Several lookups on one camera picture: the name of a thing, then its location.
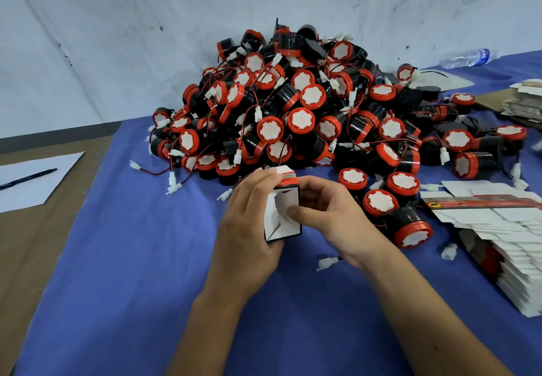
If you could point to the person's right hand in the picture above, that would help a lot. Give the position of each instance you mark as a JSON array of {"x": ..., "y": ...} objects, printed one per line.
[{"x": 343, "y": 219}]

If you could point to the person's left hand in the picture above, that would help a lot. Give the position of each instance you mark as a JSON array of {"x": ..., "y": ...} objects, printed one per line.
[{"x": 241, "y": 240}]

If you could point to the person's left fingers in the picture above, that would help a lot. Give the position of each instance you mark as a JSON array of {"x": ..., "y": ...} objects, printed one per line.
[{"x": 254, "y": 185}]

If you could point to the person's right thumb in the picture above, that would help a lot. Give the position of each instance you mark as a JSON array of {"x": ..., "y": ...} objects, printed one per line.
[{"x": 307, "y": 217}]

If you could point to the small white cardboard box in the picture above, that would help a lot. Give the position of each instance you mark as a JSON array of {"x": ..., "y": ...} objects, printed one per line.
[{"x": 284, "y": 208}]

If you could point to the person's left forearm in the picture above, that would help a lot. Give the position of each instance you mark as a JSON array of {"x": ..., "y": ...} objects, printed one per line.
[{"x": 207, "y": 337}]

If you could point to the person's right forearm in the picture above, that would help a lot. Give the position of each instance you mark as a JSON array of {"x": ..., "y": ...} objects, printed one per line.
[{"x": 423, "y": 320}]

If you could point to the pile of red black buzzers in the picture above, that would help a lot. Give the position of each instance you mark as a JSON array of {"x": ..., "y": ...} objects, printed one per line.
[{"x": 301, "y": 119}]

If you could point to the blue tablecloth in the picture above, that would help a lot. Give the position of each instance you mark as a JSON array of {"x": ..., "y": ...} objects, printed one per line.
[{"x": 127, "y": 261}]

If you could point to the white plastic sheet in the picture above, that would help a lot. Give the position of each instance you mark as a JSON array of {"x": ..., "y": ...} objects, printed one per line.
[{"x": 449, "y": 80}]

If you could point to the stack of flat white cartons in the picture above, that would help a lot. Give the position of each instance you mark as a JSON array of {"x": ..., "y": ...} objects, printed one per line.
[{"x": 508, "y": 240}]

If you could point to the brown cardboard sheet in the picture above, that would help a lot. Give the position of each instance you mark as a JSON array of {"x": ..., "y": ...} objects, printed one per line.
[{"x": 493, "y": 100}]

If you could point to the white paper sheet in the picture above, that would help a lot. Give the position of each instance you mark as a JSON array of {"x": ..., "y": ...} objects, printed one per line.
[{"x": 29, "y": 185}]

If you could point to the clear plastic water bottle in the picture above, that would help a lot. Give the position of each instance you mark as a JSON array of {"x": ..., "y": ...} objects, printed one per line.
[{"x": 468, "y": 58}]

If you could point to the black pen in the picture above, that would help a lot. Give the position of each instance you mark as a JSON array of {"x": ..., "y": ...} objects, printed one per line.
[{"x": 25, "y": 179}]

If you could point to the stack of folded printed cartons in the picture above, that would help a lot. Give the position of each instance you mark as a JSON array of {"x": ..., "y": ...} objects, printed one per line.
[{"x": 525, "y": 103}]

